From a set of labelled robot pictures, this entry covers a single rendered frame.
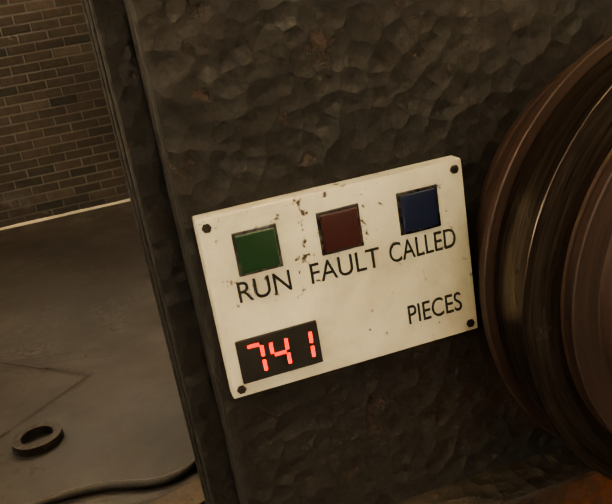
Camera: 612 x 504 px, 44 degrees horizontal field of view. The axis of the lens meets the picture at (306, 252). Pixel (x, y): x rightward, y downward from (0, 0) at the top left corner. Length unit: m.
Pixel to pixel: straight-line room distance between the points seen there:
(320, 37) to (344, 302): 0.25
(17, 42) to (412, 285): 6.02
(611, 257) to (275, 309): 0.30
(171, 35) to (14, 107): 6.00
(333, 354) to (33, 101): 6.00
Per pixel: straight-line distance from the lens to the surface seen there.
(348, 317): 0.74
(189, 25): 0.67
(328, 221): 0.69
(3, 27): 6.64
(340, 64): 0.70
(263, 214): 0.68
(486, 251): 0.70
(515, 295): 0.68
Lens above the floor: 1.41
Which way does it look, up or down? 18 degrees down
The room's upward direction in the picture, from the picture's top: 10 degrees counter-clockwise
